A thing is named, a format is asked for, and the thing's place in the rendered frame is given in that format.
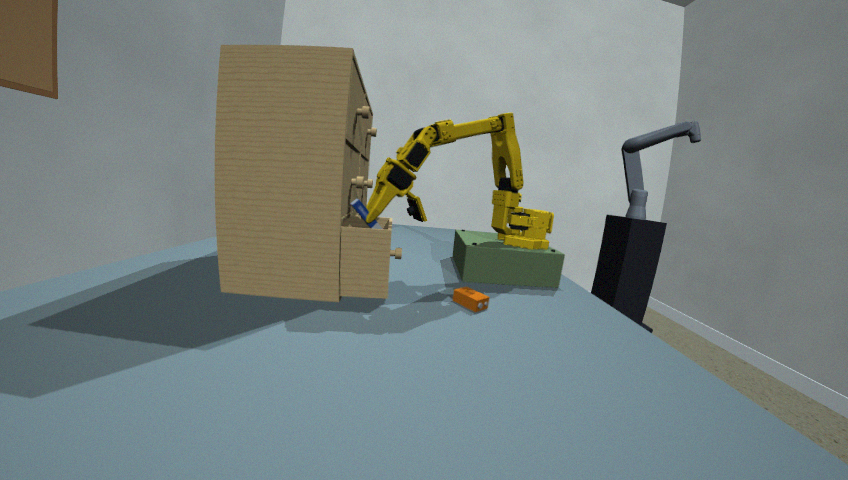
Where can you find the white eraser with blue sleeve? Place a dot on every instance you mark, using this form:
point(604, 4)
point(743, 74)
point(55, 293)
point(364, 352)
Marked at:
point(363, 212)

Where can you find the tan wooden chest of drawers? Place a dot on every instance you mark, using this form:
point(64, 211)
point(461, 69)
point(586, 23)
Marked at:
point(280, 134)

